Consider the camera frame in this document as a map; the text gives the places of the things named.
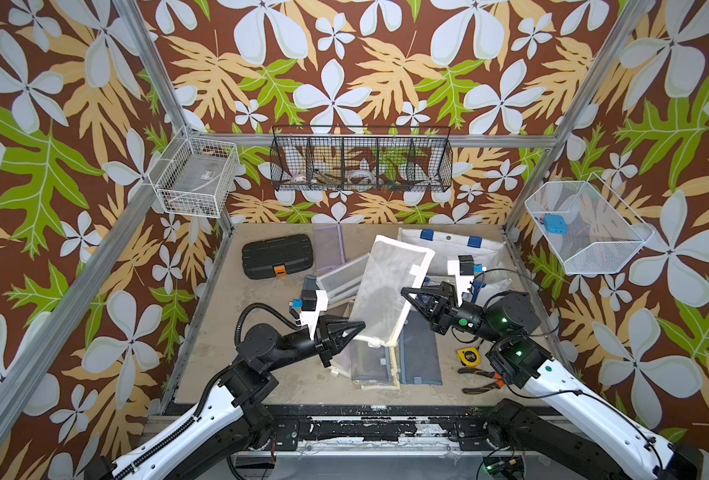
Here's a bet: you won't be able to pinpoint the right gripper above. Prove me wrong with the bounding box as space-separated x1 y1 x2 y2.
407 287 507 349

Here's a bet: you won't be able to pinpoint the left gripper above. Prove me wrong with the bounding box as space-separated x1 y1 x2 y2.
262 315 358 374

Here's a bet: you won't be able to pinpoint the white Doraemon canvas bag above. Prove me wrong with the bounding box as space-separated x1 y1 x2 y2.
398 228 506 285

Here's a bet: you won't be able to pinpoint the cream trimmed mesh pouch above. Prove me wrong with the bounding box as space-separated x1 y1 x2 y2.
350 235 435 347

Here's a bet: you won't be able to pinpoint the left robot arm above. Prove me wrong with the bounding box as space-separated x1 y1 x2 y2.
84 315 366 479

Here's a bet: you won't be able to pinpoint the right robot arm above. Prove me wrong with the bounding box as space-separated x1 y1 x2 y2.
401 282 705 479

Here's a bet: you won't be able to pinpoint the white mesh pouch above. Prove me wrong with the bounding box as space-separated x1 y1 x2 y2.
316 253 371 305

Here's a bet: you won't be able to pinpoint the dark blue mesh pouch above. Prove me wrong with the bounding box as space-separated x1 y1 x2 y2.
399 310 443 386

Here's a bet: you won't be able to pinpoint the purple mesh pouch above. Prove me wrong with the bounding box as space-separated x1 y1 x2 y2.
312 224 346 272

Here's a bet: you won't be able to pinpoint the yellow tape measure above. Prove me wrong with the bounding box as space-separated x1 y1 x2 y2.
457 347 481 368

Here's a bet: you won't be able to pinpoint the black plastic tool case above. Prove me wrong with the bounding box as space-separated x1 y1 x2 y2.
242 234 314 280

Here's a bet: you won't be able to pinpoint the orange black pliers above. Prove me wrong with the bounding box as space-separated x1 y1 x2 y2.
457 367 506 396

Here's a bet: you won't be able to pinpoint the blue object in basket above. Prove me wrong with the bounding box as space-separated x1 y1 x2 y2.
542 214 569 235

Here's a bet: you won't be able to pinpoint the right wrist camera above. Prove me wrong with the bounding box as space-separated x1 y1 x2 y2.
447 255 487 306

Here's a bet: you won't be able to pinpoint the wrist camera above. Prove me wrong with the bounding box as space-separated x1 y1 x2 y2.
290 289 328 339
447 255 487 306

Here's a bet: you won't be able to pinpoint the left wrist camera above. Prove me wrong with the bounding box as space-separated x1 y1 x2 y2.
290 289 328 339

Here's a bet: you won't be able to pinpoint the black wire basket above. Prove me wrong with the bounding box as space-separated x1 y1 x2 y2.
268 125 454 193

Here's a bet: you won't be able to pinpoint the white wire basket right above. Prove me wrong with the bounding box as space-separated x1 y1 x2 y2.
525 174 654 276

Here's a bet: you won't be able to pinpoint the white wire basket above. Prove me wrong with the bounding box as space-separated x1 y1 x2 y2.
525 174 654 276
150 130 242 219

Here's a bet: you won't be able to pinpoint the white wire basket left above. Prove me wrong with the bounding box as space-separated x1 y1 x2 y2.
150 130 242 219

